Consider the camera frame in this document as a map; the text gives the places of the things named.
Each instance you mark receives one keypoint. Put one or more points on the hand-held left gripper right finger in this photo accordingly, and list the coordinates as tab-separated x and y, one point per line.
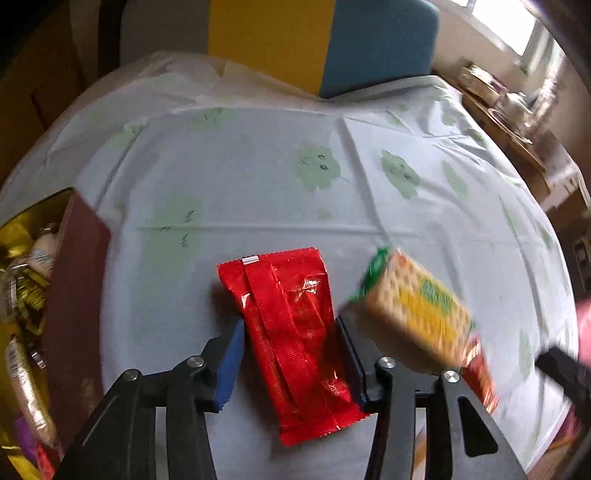
352	364

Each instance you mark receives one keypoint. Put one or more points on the wooden side table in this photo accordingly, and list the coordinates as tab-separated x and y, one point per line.
521	152

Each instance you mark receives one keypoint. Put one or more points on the plain red snack packet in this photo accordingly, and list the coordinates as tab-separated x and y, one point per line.
291	332

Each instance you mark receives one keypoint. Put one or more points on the white teapot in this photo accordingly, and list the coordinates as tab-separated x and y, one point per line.
515	104

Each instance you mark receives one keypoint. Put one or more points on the brown oat bar packet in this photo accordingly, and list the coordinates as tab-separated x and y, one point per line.
44	251
30	392

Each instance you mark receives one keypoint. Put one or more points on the tissue box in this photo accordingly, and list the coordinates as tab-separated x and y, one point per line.
480	83

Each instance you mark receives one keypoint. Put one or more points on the cracker packet with green ends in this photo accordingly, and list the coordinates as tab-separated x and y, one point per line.
415	304

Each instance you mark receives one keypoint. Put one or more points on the window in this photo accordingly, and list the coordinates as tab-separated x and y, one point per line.
503	23

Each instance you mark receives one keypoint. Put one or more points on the gold tin box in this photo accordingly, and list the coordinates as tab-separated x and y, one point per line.
76	300

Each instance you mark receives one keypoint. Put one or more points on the cloud-print tablecloth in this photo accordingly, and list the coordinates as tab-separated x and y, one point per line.
277	194

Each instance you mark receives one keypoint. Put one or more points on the grey yellow blue headboard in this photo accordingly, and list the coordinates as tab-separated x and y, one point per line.
268	41

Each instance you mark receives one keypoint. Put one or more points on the patterned curtain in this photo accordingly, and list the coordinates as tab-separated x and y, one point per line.
547	92

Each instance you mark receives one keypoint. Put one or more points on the white cardboard box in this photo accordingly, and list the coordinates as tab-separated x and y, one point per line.
561	180

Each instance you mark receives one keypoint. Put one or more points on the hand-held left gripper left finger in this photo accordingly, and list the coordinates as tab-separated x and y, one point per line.
231	364

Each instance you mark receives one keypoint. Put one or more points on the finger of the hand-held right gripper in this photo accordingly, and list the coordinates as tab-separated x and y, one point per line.
563	376

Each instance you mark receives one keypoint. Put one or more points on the dark gold-printed snack bag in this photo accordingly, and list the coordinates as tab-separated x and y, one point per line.
21	286

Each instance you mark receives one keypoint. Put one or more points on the purple jelly cup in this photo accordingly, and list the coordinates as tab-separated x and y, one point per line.
23	434

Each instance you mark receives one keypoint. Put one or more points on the red patterned snack packet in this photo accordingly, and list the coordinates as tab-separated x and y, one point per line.
480	378

